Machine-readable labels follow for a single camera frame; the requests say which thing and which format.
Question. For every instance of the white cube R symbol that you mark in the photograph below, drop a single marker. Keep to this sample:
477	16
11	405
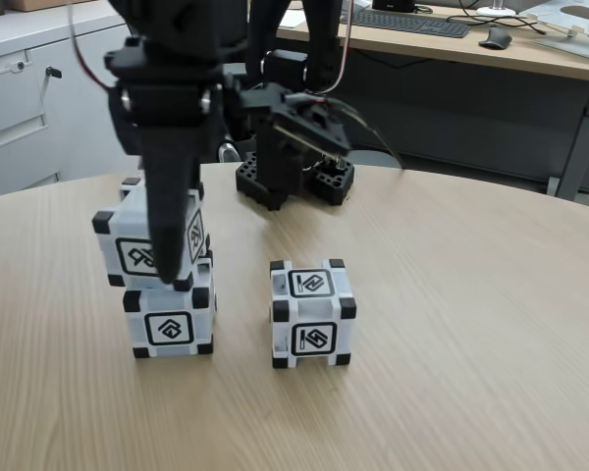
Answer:
123	230

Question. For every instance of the white cube S symbol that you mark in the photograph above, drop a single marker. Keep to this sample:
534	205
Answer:
314	338

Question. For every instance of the black cabinet key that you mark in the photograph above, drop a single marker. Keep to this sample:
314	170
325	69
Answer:
54	72

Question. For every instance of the white drawer cabinet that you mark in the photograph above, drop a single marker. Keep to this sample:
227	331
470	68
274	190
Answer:
29	122

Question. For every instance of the white cube house symbol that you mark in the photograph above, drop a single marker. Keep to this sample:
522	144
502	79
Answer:
169	331

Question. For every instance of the brown cardboard box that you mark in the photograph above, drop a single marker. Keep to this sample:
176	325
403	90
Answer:
49	4

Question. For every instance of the white paper sheets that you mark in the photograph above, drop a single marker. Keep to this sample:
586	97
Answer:
292	19

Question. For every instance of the silver table clamp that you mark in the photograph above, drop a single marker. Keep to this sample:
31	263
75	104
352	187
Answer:
338	162

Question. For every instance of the dark grey keyboard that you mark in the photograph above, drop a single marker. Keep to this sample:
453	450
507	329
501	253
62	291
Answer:
412	23

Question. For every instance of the wooden office desk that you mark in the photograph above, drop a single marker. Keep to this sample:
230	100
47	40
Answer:
471	98

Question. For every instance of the dark grey computer mouse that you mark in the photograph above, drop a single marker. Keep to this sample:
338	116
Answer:
496	38

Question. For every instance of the white round stand base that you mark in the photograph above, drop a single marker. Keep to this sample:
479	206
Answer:
496	11

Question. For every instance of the silver laptop stand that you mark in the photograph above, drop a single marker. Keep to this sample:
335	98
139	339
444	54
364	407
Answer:
579	34

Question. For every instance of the small board camera module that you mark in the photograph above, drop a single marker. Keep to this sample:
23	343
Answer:
314	122

